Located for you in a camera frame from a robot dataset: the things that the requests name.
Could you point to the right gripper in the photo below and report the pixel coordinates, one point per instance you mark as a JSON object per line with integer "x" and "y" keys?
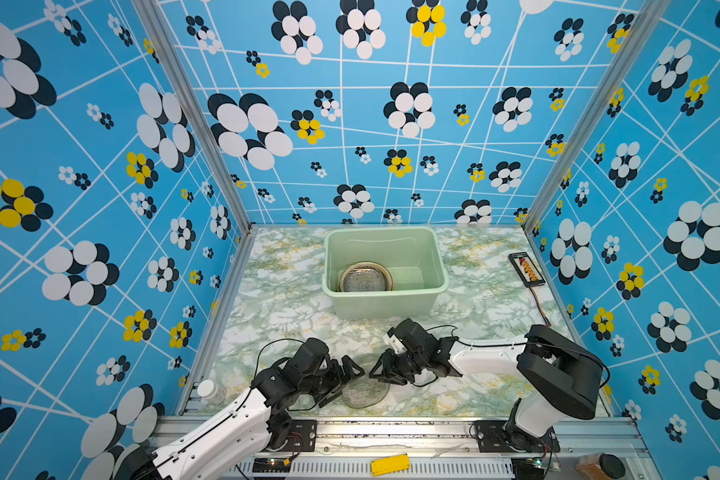
{"x": 388, "y": 367}

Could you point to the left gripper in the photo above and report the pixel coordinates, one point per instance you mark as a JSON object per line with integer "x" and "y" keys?
{"x": 339, "y": 379}

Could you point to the clear glass plate front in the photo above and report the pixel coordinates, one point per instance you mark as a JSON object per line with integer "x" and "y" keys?
{"x": 364, "y": 392}

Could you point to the clear glass plate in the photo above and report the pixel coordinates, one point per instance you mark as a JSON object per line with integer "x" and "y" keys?
{"x": 364, "y": 392}
{"x": 366, "y": 279}

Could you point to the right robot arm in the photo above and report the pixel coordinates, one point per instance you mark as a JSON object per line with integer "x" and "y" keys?
{"x": 566, "y": 377}

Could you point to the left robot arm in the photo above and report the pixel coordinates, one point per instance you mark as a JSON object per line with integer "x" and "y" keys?
{"x": 256, "y": 419}

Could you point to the mint green plastic bin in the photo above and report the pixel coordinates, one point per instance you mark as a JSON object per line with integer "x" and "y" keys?
{"x": 383, "y": 272}

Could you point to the yellow plastic block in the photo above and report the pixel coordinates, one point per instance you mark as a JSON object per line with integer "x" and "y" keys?
{"x": 390, "y": 465}

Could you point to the brown jar black lid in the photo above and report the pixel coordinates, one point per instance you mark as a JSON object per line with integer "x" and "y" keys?
{"x": 600, "y": 466}

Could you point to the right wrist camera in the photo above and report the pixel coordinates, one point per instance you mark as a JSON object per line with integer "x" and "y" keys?
{"x": 393, "y": 342}

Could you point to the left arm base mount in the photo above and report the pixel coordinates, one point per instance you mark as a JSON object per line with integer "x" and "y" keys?
{"x": 295, "y": 436}

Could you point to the aluminium front rail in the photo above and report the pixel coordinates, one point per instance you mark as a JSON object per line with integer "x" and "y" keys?
{"x": 442, "y": 448}

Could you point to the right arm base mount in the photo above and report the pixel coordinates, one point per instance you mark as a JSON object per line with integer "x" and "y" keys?
{"x": 493, "y": 436}

